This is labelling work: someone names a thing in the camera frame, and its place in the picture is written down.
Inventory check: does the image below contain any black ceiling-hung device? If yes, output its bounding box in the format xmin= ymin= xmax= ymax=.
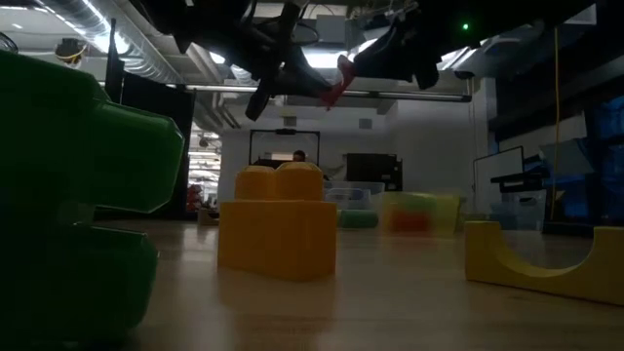
xmin=53 ymin=37 xmax=89 ymax=67

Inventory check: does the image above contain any tan block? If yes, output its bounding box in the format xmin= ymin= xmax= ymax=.
xmin=196 ymin=208 xmax=221 ymax=227

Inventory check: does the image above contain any black desk stand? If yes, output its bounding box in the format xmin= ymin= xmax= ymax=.
xmin=489 ymin=168 xmax=551 ymax=195

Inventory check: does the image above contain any white ceiling box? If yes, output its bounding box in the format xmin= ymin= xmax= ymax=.
xmin=560 ymin=3 xmax=599 ymax=26

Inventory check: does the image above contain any white board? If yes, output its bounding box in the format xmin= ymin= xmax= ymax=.
xmin=471 ymin=144 xmax=527 ymax=199

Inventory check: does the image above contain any yellow stud block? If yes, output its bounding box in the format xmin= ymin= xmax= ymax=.
xmin=217 ymin=161 xmax=339 ymax=283

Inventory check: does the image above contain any yellow translucent plastic bin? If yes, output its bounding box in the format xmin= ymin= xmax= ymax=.
xmin=379 ymin=190 xmax=462 ymax=236

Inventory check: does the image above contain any black monitor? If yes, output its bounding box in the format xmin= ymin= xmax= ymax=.
xmin=344 ymin=152 xmax=405 ymax=193

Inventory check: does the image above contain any red arch block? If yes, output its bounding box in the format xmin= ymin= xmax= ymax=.
xmin=320 ymin=53 xmax=358 ymax=110

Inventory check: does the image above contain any red stud block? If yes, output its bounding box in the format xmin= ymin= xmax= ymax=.
xmin=389 ymin=209 xmax=434 ymax=235

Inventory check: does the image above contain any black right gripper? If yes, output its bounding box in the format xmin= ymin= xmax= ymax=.
xmin=353 ymin=8 xmax=460 ymax=92

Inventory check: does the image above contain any blue storage shelf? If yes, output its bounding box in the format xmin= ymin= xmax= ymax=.
xmin=582 ymin=95 xmax=624 ymax=220

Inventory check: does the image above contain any yellow arch block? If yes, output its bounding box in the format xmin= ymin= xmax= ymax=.
xmin=463 ymin=219 xmax=624 ymax=307

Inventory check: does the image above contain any black partition panel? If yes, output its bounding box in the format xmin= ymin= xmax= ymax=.
xmin=104 ymin=17 xmax=197 ymax=220

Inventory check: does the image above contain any white ceiling pipe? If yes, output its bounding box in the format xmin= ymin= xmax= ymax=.
xmin=184 ymin=83 xmax=473 ymax=102

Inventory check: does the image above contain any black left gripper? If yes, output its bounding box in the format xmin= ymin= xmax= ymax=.
xmin=232 ymin=3 xmax=338 ymax=123

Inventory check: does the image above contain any green cylinder block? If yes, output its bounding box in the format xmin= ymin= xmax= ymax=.
xmin=336 ymin=209 xmax=380 ymax=230

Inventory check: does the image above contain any small clear plastic bin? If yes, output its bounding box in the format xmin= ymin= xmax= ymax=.
xmin=460 ymin=188 xmax=548 ymax=231
xmin=323 ymin=180 xmax=387 ymax=230

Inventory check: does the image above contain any silver ventilation duct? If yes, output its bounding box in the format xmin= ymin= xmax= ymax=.
xmin=48 ymin=0 xmax=196 ymax=85

